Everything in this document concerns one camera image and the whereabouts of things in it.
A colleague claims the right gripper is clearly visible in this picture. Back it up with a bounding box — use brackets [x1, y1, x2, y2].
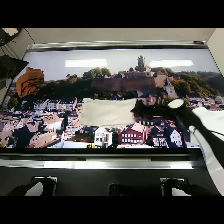
[131, 99, 170, 122]

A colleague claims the orange garment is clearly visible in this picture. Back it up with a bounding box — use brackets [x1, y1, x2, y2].
[15, 66, 46, 99]

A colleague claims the white garment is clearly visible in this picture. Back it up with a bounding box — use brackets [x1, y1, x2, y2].
[78, 97, 138, 128]

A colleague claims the silver frame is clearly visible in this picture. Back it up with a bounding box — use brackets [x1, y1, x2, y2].
[0, 39, 208, 197]

